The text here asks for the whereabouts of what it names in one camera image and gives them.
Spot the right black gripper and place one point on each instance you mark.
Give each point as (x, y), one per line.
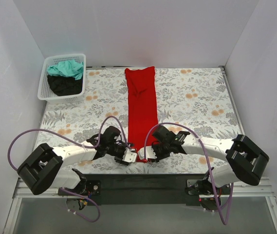
(154, 151)

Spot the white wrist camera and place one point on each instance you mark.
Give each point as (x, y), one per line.
(146, 153)
(130, 156)

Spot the teal t shirt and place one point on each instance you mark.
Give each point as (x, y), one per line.
(67, 69)

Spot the white plastic laundry basket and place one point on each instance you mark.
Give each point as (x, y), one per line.
(44, 91)

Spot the aluminium frame rail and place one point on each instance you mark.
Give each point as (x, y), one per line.
(264, 189)

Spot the red t shirt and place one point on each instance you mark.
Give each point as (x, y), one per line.
(142, 104)

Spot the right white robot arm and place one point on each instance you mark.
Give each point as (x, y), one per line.
(244, 160)

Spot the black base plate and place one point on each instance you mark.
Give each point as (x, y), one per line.
(125, 189)

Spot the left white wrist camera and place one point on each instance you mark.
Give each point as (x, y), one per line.
(130, 156)

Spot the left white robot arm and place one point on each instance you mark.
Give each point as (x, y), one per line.
(45, 166)

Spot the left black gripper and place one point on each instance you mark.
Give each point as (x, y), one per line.
(120, 160)

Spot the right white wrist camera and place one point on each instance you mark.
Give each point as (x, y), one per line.
(146, 153)

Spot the black t shirt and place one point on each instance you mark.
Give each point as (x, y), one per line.
(65, 86)

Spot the floral table cloth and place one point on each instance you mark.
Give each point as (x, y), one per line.
(196, 98)

